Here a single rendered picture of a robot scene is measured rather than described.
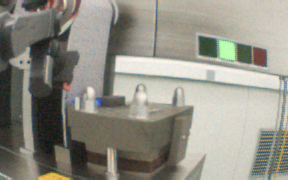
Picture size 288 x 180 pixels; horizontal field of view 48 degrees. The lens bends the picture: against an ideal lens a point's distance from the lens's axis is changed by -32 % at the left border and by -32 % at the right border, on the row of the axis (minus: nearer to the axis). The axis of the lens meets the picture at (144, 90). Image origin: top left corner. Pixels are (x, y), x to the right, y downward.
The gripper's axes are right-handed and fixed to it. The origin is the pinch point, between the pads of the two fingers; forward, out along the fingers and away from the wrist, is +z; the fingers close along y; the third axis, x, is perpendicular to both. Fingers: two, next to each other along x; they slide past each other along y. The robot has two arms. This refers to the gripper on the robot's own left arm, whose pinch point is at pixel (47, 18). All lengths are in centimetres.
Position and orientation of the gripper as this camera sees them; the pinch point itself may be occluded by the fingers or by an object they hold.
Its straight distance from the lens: 86.6
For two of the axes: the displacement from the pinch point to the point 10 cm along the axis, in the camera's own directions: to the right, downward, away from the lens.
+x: 2.4, -7.7, 5.9
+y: 9.5, 0.8, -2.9
